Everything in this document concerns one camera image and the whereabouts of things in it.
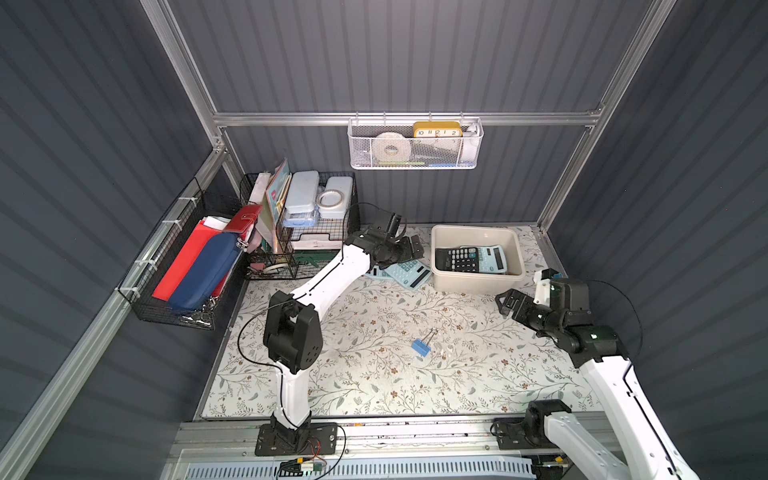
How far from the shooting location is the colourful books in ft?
2.99

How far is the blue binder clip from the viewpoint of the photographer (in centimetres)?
88

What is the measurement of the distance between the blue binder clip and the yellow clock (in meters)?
0.60
